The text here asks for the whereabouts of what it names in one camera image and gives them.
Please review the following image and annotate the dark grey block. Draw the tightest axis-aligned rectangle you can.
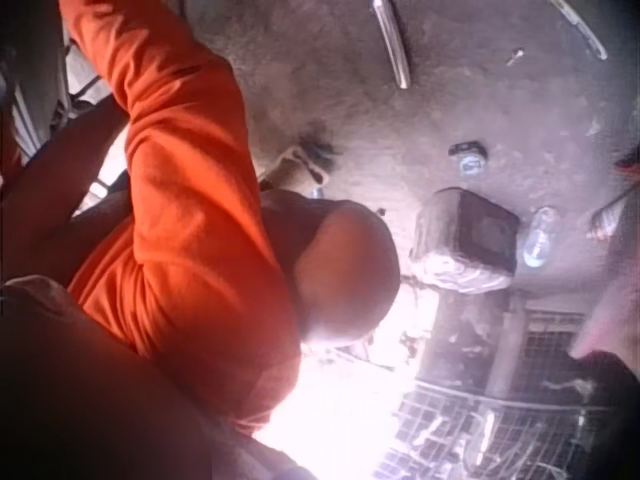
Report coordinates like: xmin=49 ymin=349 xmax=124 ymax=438
xmin=408 ymin=186 xmax=521 ymax=294

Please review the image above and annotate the long silver metal bar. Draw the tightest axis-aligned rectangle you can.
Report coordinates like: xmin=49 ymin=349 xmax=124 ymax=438
xmin=370 ymin=0 xmax=412 ymax=91

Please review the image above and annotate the clear glass bulb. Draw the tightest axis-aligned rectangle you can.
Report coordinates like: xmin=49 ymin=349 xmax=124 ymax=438
xmin=521 ymin=206 xmax=557 ymax=269

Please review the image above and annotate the pink cloth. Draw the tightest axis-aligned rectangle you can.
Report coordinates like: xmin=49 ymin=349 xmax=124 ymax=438
xmin=572 ymin=267 xmax=640 ymax=362

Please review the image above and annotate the curved silver metal tool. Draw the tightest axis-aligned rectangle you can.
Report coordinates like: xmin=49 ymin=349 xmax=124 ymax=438
xmin=548 ymin=0 xmax=609 ymax=62

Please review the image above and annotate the wire mesh crate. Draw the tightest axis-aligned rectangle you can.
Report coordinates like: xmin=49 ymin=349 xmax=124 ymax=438
xmin=394 ymin=299 xmax=629 ymax=480

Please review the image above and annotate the grey metal machine frame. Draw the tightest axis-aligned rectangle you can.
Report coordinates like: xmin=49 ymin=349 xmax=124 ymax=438
xmin=9 ymin=27 xmax=126 ymax=151

